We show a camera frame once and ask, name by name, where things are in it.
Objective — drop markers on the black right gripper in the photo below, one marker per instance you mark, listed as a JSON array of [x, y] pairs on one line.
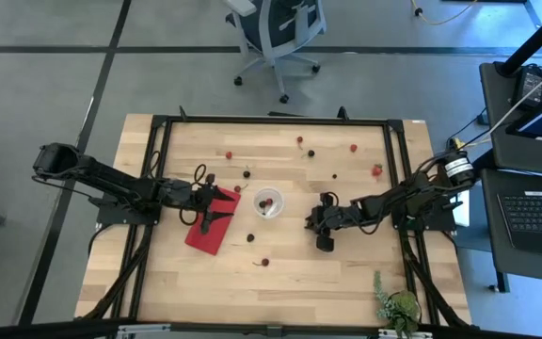
[[334, 219]]

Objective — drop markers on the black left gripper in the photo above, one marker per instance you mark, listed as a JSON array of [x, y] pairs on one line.
[[196, 195]]

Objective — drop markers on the dark cherry with stem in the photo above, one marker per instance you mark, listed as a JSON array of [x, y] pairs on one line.
[[246, 174]]

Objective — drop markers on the clear plastic tub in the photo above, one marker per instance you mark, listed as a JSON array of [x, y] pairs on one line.
[[275, 209]]

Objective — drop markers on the dark round berry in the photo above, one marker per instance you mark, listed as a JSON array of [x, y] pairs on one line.
[[311, 153]]

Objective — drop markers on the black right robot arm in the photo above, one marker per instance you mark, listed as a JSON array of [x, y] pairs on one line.
[[393, 205]]

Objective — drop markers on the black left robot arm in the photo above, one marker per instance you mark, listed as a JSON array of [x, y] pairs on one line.
[[111, 181]]

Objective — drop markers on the red folded cloth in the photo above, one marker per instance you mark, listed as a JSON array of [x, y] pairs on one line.
[[214, 235]]

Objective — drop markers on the red strawberry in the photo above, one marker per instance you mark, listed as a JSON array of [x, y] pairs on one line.
[[377, 170]]

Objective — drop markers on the green artificial plant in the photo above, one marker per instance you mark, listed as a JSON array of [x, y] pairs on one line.
[[400, 306]]

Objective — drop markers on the yellow power plug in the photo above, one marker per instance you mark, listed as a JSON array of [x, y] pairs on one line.
[[457, 142]]

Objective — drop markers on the black side desk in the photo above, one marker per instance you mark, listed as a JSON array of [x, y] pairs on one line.
[[497, 141], [492, 254]]

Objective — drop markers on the white grey office chair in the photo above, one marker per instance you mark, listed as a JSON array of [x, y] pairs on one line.
[[275, 28]]

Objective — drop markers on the black laptop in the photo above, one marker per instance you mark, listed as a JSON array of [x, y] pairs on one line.
[[534, 221]]

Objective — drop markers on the black power adapter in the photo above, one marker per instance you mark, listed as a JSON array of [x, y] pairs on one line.
[[530, 85]]

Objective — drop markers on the black diagonal stand pole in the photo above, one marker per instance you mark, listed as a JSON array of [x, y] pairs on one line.
[[534, 42]]

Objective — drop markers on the black rounded frame bracket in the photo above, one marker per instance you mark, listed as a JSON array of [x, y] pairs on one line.
[[342, 113], [182, 113]]

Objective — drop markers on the silver aluminium bracket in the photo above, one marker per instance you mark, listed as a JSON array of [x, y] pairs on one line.
[[144, 331], [405, 334]]

